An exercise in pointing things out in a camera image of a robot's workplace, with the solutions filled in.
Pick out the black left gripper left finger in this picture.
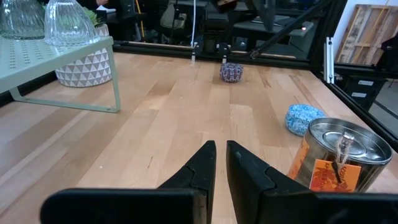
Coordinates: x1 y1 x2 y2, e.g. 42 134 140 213
39 139 217 224

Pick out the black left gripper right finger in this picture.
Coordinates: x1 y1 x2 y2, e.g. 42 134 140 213
226 139 398 224

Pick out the silver candle tin orange label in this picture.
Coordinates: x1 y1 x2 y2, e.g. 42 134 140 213
287 117 394 194

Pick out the purple textured ball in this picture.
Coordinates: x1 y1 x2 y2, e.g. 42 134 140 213
219 62 244 83

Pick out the clear glass jar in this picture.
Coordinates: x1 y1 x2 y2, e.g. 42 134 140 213
44 0 101 47

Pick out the black drawer cabinet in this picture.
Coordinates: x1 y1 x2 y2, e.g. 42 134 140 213
340 76 389 111

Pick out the succulent in patterned pot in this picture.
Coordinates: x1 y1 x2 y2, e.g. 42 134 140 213
54 6 113 88

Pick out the wooden pallet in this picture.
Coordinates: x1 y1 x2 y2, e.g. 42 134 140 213
335 3 398 67

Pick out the white paper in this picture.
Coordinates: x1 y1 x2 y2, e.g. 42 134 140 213
95 4 118 14

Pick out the green perforated metal shelf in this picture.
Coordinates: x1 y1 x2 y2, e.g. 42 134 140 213
0 35 122 114

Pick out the black aluminium table frame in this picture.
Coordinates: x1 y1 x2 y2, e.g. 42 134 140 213
111 0 398 141

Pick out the white cable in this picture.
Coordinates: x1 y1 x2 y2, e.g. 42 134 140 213
190 0 198 47

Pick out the yellow extension cable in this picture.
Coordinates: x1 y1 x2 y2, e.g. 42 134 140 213
134 0 146 39

